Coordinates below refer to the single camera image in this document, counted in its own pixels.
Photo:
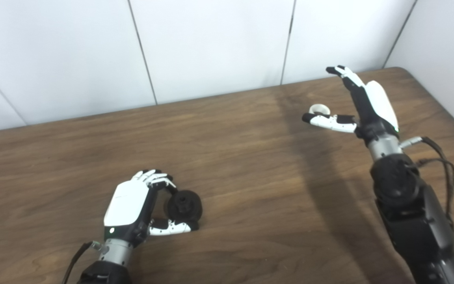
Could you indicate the white and black left hand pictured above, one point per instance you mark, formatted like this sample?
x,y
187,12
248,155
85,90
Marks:
x,y
126,205

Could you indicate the white and black right hand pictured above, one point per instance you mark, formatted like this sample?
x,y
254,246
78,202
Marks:
x,y
376,106

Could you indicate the round black part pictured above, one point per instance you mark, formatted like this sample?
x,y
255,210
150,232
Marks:
x,y
185,207

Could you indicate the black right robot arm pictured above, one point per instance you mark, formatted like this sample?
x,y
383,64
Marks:
x,y
412,209

